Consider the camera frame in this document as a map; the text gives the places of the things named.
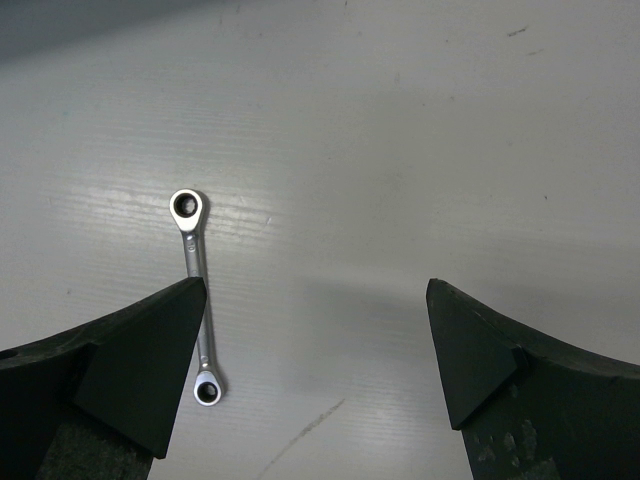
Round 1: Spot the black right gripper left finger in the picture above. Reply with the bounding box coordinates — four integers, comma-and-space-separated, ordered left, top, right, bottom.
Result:
1, 278, 207, 479

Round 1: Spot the small silver ratchet wrench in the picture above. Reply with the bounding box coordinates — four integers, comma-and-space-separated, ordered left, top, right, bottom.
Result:
169, 188, 226, 407

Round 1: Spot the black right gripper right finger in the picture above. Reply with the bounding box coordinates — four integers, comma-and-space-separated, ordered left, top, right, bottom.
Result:
426, 279, 639, 479

